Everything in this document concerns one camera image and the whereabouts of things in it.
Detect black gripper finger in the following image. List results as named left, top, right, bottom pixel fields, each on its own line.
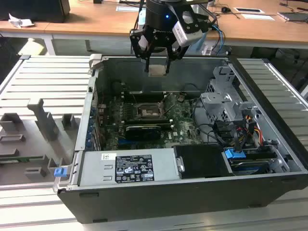
left=129, top=26, right=155, bottom=73
left=166, top=45, right=188, bottom=76

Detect silver CPU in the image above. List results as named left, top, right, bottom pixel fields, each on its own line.
left=148, top=64, right=167, bottom=77

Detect metal socket locking lever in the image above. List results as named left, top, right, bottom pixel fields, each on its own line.
left=165, top=100, right=179, bottom=115
left=129, top=90, right=140, bottom=108

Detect metal socket cover frame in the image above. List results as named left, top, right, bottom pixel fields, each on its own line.
left=157, top=92, right=179, bottom=116

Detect CPU socket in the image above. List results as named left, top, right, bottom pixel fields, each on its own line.
left=134, top=102, right=169, bottom=121

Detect black plastic drive cover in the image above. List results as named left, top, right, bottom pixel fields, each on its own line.
left=173, top=144, right=233, bottom=180

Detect white paper sheet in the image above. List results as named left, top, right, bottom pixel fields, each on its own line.
left=115, top=5, right=145, bottom=13
left=241, top=13, right=277, bottom=21

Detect grey case latch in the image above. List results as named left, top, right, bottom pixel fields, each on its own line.
left=88, top=53, right=104, bottom=71

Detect wooden office desk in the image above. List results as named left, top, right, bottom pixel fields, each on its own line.
left=0, top=3, right=148, bottom=57
left=204, top=0, right=308, bottom=50

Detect silver metal drive cage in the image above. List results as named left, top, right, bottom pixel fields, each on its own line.
left=199, top=65, right=262, bottom=127

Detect green motherboard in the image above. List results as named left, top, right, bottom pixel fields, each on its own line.
left=96, top=92, right=205, bottom=151

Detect black graphics card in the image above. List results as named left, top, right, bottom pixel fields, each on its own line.
left=125, top=124, right=161, bottom=141

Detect large black box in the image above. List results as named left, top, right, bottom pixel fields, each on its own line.
left=0, top=0, right=71, bottom=24

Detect hard disk in blue carrier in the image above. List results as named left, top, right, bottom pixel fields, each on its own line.
left=223, top=148, right=277, bottom=176

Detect crumpled white paper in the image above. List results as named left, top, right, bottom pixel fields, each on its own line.
left=8, top=13, right=35, bottom=29

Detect grey laptop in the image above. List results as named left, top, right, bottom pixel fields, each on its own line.
left=277, top=11, right=308, bottom=24

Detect grey power supply unit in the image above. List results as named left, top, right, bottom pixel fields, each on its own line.
left=78, top=148, right=181, bottom=187

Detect grey parts rack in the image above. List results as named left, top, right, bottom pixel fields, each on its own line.
left=0, top=97, right=82, bottom=186

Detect blue plastic latch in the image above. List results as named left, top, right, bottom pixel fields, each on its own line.
left=54, top=167, right=67, bottom=179

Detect black open PC case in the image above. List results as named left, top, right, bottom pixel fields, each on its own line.
left=53, top=54, right=308, bottom=223

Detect green RAM stick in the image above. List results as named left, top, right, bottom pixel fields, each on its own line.
left=0, top=155, right=44, bottom=163

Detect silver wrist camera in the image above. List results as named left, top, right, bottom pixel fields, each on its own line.
left=172, top=20, right=204, bottom=46

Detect desk cable port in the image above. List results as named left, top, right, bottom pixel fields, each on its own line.
left=234, top=7, right=262, bottom=14

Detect black disk data wire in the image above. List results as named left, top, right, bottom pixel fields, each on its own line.
left=214, top=120, right=244, bottom=154

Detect yellow red power wire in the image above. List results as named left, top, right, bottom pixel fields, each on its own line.
left=237, top=115, right=263, bottom=148

